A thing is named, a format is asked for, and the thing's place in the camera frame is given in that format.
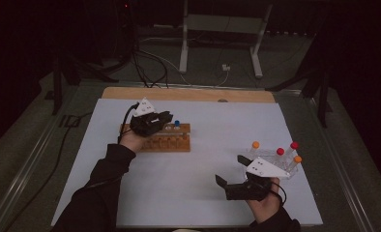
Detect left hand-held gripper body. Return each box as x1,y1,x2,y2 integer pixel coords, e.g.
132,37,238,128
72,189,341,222
129,97,163,138

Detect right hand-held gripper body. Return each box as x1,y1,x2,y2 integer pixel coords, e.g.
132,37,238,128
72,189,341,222
225,157,291,202

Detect orange cap test tube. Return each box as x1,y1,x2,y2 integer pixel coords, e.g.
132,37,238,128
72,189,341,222
249,140,261,160
286,155,304,176

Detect wooden test tube rack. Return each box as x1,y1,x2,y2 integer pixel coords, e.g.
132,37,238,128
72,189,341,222
120,123,191,154

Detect clear plastic tube tray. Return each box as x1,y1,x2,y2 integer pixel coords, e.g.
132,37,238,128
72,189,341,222
245,147,301,180

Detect person's left hand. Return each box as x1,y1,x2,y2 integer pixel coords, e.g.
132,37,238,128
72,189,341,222
119,124,151,154

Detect person's right hand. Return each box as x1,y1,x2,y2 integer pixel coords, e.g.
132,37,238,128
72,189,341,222
246,177,284,224

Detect white table sheet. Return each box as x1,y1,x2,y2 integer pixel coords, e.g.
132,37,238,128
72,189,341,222
51,98,324,227

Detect black tripod stand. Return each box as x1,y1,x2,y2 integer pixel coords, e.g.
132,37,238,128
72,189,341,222
265,62,334,129
51,52,119,116

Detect black equipment tower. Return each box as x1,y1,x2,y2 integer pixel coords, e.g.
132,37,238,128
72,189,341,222
113,0,138,64

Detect grey metal stand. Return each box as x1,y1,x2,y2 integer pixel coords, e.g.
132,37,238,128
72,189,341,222
178,0,274,79

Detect power strip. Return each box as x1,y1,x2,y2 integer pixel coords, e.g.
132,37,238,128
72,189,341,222
265,29,310,38

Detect left hand-held gripper cable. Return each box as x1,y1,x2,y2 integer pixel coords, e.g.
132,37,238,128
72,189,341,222
117,101,140,145

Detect hand-held gripper cable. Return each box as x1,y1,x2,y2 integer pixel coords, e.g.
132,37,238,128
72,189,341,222
268,187,288,207
117,101,140,145

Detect right hand-held gripper cable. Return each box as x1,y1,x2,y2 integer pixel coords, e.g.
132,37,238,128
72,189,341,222
268,187,288,207

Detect metal rail frame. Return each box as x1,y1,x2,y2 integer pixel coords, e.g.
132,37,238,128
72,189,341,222
0,80,378,232

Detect white floor cable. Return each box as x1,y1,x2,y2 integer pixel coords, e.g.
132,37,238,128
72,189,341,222
139,35,231,89

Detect black floor cables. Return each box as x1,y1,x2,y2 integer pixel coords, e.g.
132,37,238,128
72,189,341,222
131,44,171,89

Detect black floor bracket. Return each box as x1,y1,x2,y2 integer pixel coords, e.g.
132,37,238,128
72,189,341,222
58,114,82,129

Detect long black floor cable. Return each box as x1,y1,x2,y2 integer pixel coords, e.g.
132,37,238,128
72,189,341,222
4,110,95,232

